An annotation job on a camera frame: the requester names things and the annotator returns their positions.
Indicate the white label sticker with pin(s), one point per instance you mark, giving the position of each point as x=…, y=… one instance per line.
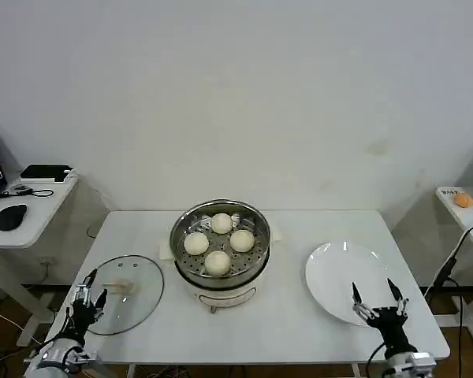
x=449, y=192

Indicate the orange round object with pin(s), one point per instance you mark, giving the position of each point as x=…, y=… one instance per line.
x=464, y=199

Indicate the black and white flat box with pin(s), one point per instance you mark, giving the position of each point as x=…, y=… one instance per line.
x=45, y=172

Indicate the white round plate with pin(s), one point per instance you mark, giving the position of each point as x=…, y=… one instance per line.
x=335, y=275

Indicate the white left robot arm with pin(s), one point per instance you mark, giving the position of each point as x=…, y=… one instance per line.
x=55, y=358

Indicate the white steamed bun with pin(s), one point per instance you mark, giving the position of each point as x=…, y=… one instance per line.
x=221, y=223
x=217, y=263
x=196, y=243
x=242, y=240

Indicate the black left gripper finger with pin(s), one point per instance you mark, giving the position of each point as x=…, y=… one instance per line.
x=88, y=281
x=101, y=300

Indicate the black computer mouse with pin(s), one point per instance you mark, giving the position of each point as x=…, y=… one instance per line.
x=11, y=216

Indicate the white side table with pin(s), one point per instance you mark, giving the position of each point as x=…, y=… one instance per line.
x=467, y=220

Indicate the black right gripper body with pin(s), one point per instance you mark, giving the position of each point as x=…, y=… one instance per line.
x=392, y=330

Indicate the white electric cooker pot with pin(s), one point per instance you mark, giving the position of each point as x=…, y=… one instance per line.
x=228, y=293

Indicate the white side desk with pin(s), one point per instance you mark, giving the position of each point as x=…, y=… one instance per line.
x=39, y=220

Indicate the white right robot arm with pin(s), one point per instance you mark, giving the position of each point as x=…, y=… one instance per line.
x=412, y=364

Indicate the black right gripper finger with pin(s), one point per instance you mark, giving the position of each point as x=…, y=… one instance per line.
x=395, y=289
x=356, y=293

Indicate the round glass lid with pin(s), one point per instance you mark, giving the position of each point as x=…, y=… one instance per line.
x=138, y=287

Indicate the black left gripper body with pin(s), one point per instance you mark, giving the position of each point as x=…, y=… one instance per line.
x=82, y=315

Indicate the perforated steel steamer basket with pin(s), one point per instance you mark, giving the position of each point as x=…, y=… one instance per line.
x=260, y=232

